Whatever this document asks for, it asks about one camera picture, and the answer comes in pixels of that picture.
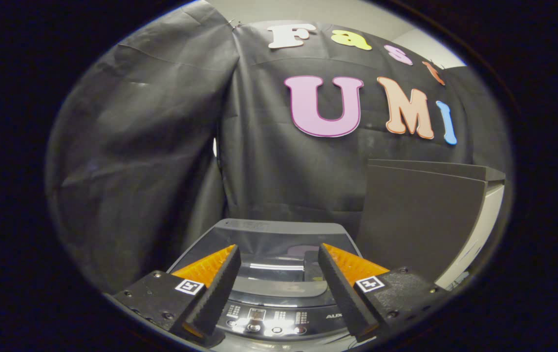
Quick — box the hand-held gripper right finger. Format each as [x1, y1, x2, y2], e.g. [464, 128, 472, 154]
[317, 243, 451, 343]

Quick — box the white cabinet with grey top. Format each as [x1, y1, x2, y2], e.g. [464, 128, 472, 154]
[356, 159, 507, 290]

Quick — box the grey washing machine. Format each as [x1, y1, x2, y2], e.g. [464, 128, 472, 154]
[167, 219, 363, 352]

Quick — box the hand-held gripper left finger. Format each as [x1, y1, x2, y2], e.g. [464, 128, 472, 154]
[105, 244, 242, 346]

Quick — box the dark washing machine lid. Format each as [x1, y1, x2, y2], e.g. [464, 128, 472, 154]
[168, 219, 362, 308]

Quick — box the black backdrop cloth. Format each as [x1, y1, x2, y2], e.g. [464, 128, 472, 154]
[44, 0, 504, 294]

